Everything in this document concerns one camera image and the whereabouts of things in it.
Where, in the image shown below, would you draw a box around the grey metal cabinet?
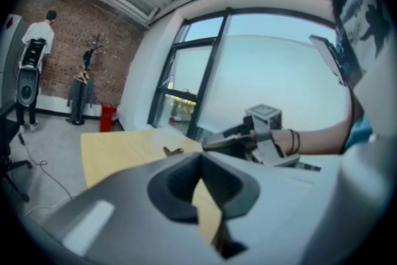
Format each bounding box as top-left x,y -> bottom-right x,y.
0,13 -> 24,107

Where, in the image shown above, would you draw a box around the black window frame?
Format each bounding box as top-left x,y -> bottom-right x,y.
148,7 -> 337,142

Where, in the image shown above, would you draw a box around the grey hanging coat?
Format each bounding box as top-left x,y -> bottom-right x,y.
66,77 -> 96,124

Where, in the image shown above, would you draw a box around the grey round-faced device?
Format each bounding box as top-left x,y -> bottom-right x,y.
16,67 -> 42,107

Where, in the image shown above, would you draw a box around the white floor cable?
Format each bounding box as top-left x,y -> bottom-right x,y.
17,132 -> 79,217

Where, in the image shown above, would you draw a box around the black coat rack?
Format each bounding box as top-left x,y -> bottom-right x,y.
66,32 -> 104,127

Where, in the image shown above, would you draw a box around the wooden clothes hanger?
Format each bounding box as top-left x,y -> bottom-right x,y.
74,70 -> 90,85

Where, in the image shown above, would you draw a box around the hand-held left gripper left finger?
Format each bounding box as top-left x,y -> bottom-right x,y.
37,151 -> 226,265

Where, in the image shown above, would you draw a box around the black office chair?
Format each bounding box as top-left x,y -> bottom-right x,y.
0,102 -> 33,203

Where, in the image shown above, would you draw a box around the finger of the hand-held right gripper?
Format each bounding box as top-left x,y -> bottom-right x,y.
202,132 -> 258,153
221,123 -> 255,138

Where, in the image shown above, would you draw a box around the black hair ties on wrist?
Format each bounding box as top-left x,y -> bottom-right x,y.
287,128 -> 301,156

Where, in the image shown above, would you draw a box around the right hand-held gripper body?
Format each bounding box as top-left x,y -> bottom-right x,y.
244,103 -> 301,168

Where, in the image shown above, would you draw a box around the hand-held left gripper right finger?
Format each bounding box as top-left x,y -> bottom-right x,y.
200,151 -> 368,265

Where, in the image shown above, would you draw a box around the white and black backpack unit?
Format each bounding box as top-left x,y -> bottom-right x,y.
18,37 -> 47,72

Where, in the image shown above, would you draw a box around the red fire extinguisher box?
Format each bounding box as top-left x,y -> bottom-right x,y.
99,102 -> 118,133

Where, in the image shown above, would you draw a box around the person's right forearm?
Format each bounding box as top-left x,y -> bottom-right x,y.
272,114 -> 364,156

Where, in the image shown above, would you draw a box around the person's blue printed shirt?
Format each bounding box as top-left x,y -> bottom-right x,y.
333,0 -> 393,153

